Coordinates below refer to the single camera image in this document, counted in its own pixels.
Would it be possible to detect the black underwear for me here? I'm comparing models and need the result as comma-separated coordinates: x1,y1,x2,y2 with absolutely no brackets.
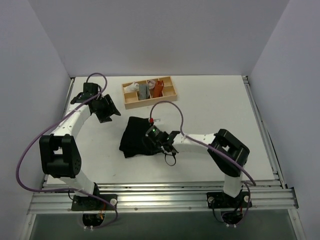
119,116,161,159

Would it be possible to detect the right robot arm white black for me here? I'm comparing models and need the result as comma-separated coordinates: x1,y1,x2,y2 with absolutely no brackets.
145,125,250,207

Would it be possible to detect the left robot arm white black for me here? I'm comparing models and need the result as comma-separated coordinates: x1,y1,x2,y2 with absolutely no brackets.
39,82,121,210

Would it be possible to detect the wooden compartment tray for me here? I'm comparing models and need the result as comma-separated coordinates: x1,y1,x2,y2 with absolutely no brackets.
121,76,178,110

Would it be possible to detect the white rolled cloth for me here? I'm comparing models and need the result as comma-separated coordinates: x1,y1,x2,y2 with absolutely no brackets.
123,82,139,93

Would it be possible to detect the grey rolled cloth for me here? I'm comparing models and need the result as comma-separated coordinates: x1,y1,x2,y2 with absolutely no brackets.
138,84,150,101

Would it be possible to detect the pale patterned rolled cloth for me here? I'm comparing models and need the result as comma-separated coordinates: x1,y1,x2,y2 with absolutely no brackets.
146,79,158,90

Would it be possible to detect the orange rolled cloth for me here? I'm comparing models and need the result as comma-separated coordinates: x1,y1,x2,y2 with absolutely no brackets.
152,80,164,98

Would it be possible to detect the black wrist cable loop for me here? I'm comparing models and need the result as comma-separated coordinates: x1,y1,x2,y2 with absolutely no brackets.
163,148,177,167

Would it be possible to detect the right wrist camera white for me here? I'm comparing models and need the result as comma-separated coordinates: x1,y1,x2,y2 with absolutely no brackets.
149,118,163,125

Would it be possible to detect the aluminium frame rail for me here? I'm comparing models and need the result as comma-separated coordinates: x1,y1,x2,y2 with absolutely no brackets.
28,180,299,214

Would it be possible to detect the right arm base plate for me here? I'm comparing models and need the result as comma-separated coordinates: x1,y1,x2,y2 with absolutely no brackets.
206,191,253,209

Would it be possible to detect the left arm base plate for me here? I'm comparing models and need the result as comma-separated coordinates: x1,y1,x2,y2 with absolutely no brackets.
71,194,118,212

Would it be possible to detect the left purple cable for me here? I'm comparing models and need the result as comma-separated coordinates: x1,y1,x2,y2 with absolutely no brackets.
15,72,119,229

